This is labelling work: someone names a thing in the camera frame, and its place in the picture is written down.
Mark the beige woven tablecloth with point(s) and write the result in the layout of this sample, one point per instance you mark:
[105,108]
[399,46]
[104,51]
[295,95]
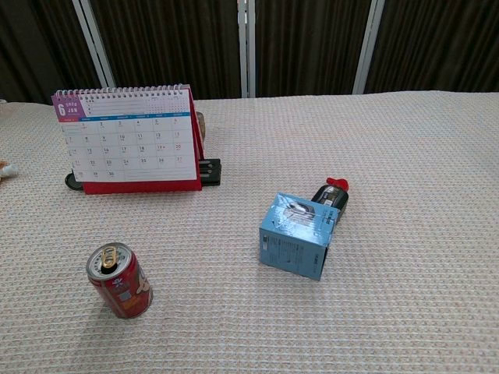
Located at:
[273,331]

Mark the blue cardboard box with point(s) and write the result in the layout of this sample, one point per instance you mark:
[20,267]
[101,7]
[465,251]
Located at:
[292,253]

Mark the black rectangular device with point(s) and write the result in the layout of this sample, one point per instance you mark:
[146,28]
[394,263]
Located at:
[212,171]

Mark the black bottle red cap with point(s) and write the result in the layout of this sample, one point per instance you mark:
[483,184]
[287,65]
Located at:
[332,196]

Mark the black oval object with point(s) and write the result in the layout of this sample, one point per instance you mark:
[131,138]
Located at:
[72,182]

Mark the red desk calendar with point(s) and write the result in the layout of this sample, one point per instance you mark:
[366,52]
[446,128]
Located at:
[132,148]

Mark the red drink can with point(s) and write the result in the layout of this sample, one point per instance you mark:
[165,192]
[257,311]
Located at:
[124,292]

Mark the white screen frame post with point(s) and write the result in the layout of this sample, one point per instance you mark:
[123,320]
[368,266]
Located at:
[243,46]
[368,46]
[93,46]

